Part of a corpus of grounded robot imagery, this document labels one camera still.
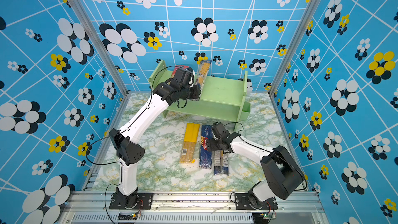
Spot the red spaghetti package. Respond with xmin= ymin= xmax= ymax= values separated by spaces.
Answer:
xmin=171 ymin=65 xmax=195 ymax=84

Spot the blue yellow spaghetti package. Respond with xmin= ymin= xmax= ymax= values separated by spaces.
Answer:
xmin=194 ymin=60 xmax=211 ymax=91

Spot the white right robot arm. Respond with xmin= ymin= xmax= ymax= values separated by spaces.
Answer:
xmin=209 ymin=122 xmax=305 ymax=205

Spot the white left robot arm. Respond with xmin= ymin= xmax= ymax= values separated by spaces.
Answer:
xmin=109 ymin=66 xmax=201 ymax=197

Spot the clear blue spaghetti package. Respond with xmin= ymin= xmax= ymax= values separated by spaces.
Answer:
xmin=212 ymin=150 xmax=229 ymax=176

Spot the dark blue spaghetti package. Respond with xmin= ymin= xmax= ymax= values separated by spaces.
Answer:
xmin=200 ymin=125 xmax=213 ymax=169

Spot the green plastic hanging bin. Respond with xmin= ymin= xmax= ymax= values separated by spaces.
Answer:
xmin=239 ymin=102 xmax=251 ymax=121

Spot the green wooden shelf unit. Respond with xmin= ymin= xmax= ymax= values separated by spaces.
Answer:
xmin=163 ymin=72 xmax=248 ymax=122

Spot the right controller board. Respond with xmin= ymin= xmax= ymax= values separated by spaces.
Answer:
xmin=252 ymin=213 xmax=271 ymax=224

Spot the controller board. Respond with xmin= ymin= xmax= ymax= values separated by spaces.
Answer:
xmin=252 ymin=213 xmax=271 ymax=224
xmin=118 ymin=213 xmax=141 ymax=221

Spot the left controller board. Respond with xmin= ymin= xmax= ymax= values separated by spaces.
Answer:
xmin=118 ymin=213 xmax=141 ymax=221

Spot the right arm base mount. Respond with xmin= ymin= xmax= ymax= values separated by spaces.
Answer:
xmin=230 ymin=181 xmax=278 ymax=212

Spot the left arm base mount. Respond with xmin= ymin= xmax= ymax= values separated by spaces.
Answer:
xmin=109 ymin=187 xmax=154 ymax=210

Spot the aluminium corner post left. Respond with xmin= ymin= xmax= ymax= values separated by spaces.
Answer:
xmin=69 ymin=0 xmax=129 ymax=97

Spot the aluminium corner post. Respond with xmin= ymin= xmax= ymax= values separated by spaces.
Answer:
xmin=268 ymin=0 xmax=321 ymax=97
xmin=69 ymin=0 xmax=129 ymax=97

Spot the aluminium corner post right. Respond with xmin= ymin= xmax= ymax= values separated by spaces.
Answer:
xmin=268 ymin=0 xmax=321 ymax=97

